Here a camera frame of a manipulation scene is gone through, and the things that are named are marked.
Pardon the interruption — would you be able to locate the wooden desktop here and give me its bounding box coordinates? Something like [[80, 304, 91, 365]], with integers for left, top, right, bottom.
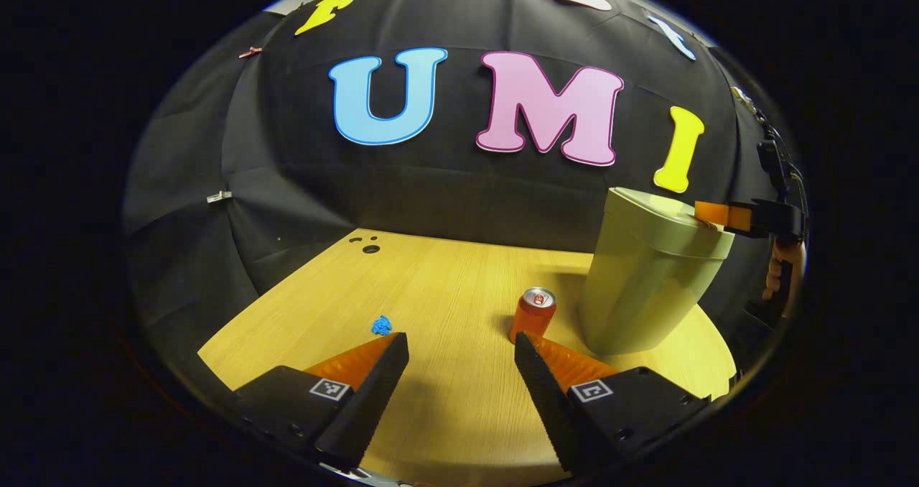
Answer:
[[197, 228, 739, 487]]

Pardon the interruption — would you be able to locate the black backdrop cloth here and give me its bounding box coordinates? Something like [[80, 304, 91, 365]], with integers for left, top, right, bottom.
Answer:
[[122, 0, 799, 344]]

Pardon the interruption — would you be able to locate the orange pop can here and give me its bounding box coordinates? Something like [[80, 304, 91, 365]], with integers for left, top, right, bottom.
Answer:
[[509, 287, 558, 345]]

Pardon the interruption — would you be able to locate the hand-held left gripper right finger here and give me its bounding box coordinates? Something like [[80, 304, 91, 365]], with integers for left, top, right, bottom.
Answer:
[[513, 331, 712, 473]]

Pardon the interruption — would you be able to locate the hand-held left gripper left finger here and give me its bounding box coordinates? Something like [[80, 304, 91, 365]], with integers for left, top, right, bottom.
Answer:
[[233, 331, 410, 473]]

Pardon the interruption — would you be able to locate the green desktop garbage bin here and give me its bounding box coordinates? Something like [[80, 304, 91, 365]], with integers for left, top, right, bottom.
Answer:
[[577, 187, 737, 356]]

